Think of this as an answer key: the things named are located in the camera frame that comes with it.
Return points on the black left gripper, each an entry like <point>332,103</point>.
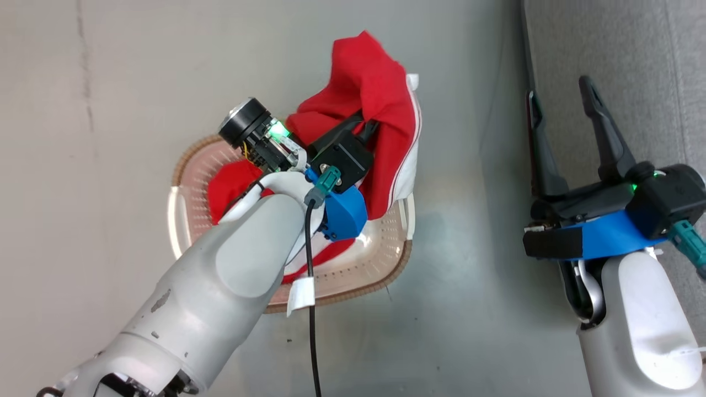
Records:
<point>242,124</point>

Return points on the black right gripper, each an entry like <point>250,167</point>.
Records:
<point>584,204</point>

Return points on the red white-striped garment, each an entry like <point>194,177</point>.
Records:
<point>364,71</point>

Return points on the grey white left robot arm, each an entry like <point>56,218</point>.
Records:
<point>220,286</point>

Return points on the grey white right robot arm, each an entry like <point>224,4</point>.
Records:
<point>634,331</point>

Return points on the white laundry basket brown rim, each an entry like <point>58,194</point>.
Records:
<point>375,253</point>

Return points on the grey fabric sofa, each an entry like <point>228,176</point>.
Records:
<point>634,55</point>

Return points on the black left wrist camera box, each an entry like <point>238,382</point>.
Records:
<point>345,157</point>

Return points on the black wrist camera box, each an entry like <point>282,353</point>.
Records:
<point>673,198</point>
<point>345,157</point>

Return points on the teal left camera connector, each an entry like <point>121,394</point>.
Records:
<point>325,184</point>

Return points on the teal camera connector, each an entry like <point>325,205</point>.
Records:
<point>689,240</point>
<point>325,184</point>

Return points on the blue left camera mount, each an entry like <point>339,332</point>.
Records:
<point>345,215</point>

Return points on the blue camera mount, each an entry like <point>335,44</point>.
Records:
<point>612,234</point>
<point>345,215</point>

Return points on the blue right camera mount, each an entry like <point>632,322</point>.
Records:
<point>612,234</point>

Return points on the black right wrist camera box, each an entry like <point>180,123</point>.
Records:
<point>673,198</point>

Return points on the teal right camera connector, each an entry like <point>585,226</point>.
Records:
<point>689,240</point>

